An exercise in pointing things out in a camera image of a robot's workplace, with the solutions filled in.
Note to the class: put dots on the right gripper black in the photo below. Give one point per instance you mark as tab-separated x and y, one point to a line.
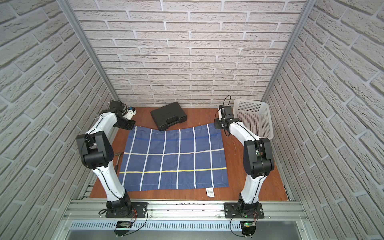
218	126

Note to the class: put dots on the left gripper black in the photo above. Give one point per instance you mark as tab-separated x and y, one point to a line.
125	123

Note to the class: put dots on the blue checked pillowcase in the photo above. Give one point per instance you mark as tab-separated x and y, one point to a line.
184	159

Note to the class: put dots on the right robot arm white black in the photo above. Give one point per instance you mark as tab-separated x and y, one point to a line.
257	157

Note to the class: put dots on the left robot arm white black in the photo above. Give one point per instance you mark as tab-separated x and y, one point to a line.
97	154

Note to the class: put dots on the white pillowcase label tag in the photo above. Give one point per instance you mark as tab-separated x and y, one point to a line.
210	192

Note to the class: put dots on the white perforated plastic basket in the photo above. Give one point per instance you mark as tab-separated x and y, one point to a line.
256	116

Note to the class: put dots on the black plastic tool case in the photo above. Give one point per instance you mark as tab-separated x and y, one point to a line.
168	116

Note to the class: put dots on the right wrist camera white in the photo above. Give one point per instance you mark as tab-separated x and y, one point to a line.
220	113

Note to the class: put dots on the hammer with black handle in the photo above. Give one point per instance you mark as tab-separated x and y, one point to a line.
118	161

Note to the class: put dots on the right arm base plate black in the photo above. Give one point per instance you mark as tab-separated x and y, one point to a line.
245	211

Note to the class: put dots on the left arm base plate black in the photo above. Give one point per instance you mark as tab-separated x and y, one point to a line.
126	209

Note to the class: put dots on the aluminium frame rail front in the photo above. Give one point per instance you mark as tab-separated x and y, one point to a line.
216	211

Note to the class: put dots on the right controller board with cables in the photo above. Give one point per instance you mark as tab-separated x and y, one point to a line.
247	229

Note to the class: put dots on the controller board with cables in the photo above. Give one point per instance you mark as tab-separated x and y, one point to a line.
247	229
124	228

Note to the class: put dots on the left controller board with cables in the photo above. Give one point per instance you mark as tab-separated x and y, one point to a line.
124	228

